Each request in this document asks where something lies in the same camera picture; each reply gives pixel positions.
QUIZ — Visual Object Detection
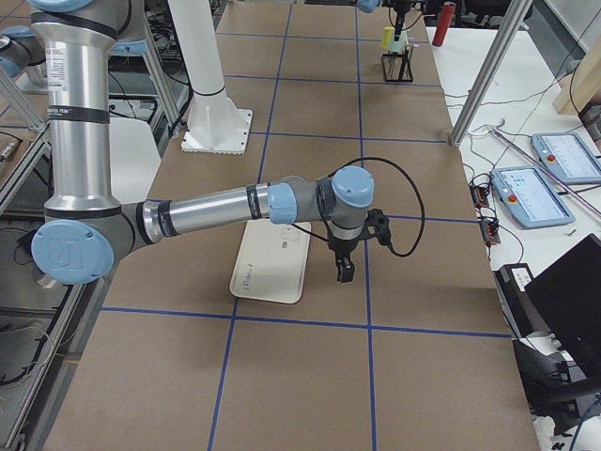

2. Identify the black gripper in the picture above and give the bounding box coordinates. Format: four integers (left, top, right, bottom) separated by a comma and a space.
393, 0, 408, 41
328, 234, 359, 283

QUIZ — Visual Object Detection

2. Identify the light green cup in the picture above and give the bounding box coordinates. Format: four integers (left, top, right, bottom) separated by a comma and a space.
387, 31, 409, 54

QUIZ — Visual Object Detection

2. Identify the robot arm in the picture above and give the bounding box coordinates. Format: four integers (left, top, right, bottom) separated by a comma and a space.
355, 0, 411, 40
31, 1, 378, 285

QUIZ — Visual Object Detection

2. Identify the yellow cup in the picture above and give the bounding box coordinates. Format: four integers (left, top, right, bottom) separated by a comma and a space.
380, 26, 394, 51

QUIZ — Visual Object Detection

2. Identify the cream rabbit tray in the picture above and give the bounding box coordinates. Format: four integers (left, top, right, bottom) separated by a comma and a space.
230, 219, 310, 304

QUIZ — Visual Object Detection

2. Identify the red bottle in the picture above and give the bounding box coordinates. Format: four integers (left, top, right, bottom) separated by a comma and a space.
432, 1, 456, 47

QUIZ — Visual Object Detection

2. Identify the near teach pendant tablet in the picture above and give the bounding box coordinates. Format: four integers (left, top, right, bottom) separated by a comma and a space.
491, 165, 575, 229

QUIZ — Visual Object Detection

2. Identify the teach pendant tablet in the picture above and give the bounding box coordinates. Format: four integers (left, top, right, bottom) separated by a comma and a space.
531, 132, 600, 185
491, 165, 575, 229

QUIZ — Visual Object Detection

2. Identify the far teach pendant tablet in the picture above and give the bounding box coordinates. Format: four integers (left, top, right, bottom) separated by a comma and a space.
531, 132, 600, 185

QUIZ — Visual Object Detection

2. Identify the black laptop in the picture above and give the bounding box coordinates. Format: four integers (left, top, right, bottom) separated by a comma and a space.
526, 234, 600, 376

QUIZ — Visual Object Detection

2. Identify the white chair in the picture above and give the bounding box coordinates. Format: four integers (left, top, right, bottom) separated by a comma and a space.
110, 117, 161, 204

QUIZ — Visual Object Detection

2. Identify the black wire cup rack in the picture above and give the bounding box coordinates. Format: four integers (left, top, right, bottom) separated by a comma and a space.
381, 42, 414, 84

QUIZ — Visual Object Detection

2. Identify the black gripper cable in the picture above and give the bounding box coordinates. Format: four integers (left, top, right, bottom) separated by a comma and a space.
335, 157, 427, 258

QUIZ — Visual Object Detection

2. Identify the aluminium frame post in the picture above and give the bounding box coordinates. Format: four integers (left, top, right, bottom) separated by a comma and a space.
448, 0, 532, 148

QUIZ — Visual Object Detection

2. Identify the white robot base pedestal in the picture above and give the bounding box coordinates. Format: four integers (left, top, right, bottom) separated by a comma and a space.
168, 0, 253, 154

